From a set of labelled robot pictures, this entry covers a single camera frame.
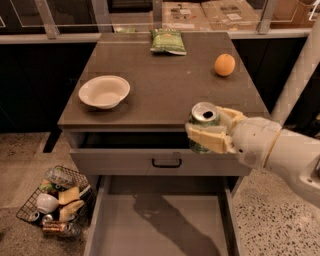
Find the green soda can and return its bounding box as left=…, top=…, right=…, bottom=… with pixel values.
left=189, top=102, right=220, bottom=154

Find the cardboard box left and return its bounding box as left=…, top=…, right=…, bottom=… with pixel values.
left=162, top=2, right=211, bottom=31

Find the brown soda can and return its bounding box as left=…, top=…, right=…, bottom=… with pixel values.
left=42, top=221, right=67, bottom=236

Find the silver can middle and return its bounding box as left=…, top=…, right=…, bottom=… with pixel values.
left=41, top=214, right=54, bottom=225

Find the silver can left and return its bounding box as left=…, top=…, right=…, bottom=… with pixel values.
left=28, top=211, right=41, bottom=223

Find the grey top drawer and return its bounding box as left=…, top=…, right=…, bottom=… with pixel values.
left=68, top=132, right=251, bottom=176

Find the yellow sponge lower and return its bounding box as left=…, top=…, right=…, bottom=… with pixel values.
left=59, top=200, right=84, bottom=222

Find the grey drawer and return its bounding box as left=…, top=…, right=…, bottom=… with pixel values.
left=68, top=132, right=251, bottom=176
left=83, top=176, right=245, bottom=256

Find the clear plastic bottle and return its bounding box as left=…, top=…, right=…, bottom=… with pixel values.
left=45, top=167, right=75, bottom=189

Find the silver can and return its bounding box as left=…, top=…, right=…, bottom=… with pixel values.
left=28, top=211, right=41, bottom=223
left=41, top=214, right=54, bottom=225

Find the white cup in basket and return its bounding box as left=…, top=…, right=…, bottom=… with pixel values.
left=36, top=193, right=59, bottom=214

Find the yellow sponge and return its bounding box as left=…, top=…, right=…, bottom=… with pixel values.
left=59, top=200, right=84, bottom=222
left=58, top=187, right=80, bottom=205

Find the black wire basket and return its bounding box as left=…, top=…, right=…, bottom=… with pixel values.
left=16, top=166, right=95, bottom=237

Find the orange fruit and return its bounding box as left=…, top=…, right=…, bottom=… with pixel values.
left=214, top=54, right=235, bottom=77

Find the grey drawer cabinet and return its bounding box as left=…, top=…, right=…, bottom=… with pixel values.
left=57, top=31, right=274, bottom=177

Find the white paper bowl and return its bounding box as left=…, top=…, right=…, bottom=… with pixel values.
left=78, top=75, right=130, bottom=109

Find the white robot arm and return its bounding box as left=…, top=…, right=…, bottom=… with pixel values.
left=185, top=20, right=320, bottom=207

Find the cardboard box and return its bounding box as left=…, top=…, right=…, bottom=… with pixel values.
left=162, top=2, right=211, bottom=31
left=201, top=0, right=260, bottom=31

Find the green chip bag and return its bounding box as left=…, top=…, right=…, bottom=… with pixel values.
left=150, top=29, right=187, bottom=56

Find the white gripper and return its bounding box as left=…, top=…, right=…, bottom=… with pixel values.
left=185, top=106, right=282, bottom=168

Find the cardboard box right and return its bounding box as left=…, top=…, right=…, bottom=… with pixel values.
left=201, top=0, right=260, bottom=31

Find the black drawer handle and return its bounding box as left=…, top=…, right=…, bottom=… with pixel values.
left=151, top=159, right=182, bottom=169

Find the grey middle drawer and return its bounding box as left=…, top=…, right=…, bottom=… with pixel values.
left=83, top=176, right=245, bottom=256

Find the yellow sponge upper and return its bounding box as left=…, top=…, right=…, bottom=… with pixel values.
left=58, top=187, right=80, bottom=205

